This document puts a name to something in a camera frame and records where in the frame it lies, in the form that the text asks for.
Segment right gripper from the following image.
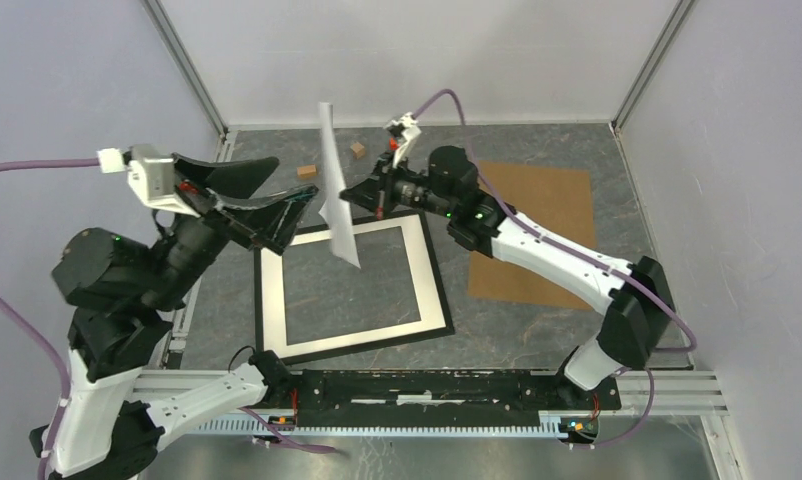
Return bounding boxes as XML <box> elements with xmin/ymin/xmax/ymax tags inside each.
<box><xmin>340</xmin><ymin>149</ymin><xmax>455</xmax><ymax>220</ymax></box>

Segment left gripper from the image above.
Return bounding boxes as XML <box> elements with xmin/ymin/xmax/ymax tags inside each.
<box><xmin>146</xmin><ymin>150</ymin><xmax>326</xmax><ymax>308</ymax></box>

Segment book photo print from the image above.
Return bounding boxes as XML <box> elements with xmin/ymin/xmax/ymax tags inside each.
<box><xmin>318</xmin><ymin>102</ymin><xmax>361</xmax><ymax>268</ymax></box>

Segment white mat board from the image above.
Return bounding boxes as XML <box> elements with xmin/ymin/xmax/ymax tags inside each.
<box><xmin>254</xmin><ymin>210</ymin><xmax>454</xmax><ymax>365</ymax></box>

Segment black picture frame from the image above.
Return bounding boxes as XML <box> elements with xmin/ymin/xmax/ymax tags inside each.
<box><xmin>254</xmin><ymin>211</ymin><xmax>454</xmax><ymax>363</ymax></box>

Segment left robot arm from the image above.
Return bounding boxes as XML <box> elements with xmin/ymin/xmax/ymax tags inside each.
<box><xmin>30</xmin><ymin>145</ymin><xmax>318</xmax><ymax>479</ymax></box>

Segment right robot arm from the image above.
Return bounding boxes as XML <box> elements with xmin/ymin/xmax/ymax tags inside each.
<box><xmin>339</xmin><ymin>146</ymin><xmax>674</xmax><ymax>408</ymax></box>

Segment light wooden cube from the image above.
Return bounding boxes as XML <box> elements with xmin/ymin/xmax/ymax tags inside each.
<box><xmin>350</xmin><ymin>142</ymin><xmax>366</xmax><ymax>159</ymax></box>

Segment brown wooden block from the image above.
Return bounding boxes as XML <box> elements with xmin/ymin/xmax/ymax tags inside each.
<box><xmin>296</xmin><ymin>164</ymin><xmax>318</xmax><ymax>180</ymax></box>

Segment brown backing board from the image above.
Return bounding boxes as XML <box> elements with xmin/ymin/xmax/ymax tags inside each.
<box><xmin>467</xmin><ymin>160</ymin><xmax>599</xmax><ymax>311</ymax></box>

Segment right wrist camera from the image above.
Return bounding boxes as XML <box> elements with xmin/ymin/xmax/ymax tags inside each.
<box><xmin>384</xmin><ymin>112</ymin><xmax>421</xmax><ymax>168</ymax></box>

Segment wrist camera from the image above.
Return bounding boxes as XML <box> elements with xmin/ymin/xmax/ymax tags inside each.
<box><xmin>384</xmin><ymin>112</ymin><xmax>421</xmax><ymax>168</ymax></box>
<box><xmin>97</xmin><ymin>144</ymin><xmax>200</xmax><ymax>218</ymax></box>

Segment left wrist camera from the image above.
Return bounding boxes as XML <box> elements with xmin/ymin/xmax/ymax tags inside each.
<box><xmin>97</xmin><ymin>144</ymin><xmax>200</xmax><ymax>218</ymax></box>

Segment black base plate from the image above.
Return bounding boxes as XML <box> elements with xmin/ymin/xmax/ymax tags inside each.
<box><xmin>260</xmin><ymin>369</ymin><xmax>622</xmax><ymax>428</ymax></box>

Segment aluminium rail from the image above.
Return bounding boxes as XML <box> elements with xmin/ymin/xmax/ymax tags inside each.
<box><xmin>129</xmin><ymin>370</ymin><xmax>727</xmax><ymax>440</ymax></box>

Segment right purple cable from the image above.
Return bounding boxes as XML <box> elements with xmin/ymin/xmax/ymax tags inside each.
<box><xmin>410</xmin><ymin>89</ymin><xmax>698</xmax><ymax>448</ymax></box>

